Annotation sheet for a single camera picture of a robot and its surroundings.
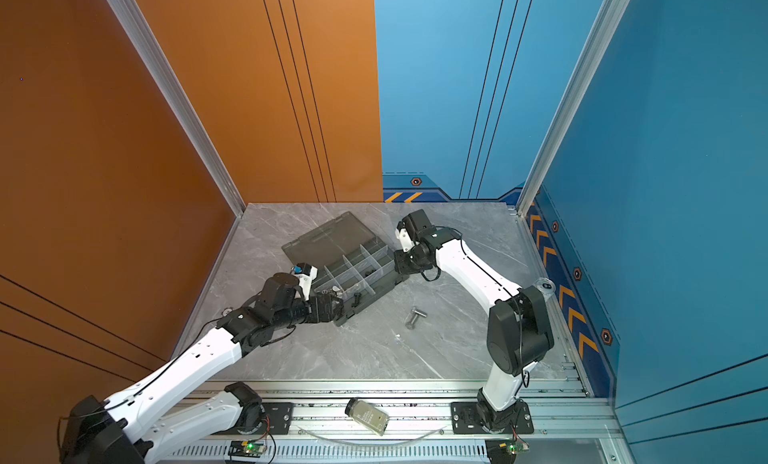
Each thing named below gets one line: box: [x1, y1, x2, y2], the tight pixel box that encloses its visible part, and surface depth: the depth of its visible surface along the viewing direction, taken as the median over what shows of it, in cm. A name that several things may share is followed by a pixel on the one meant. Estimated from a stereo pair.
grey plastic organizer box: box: [282, 212, 410, 326], surface depth 104 cm
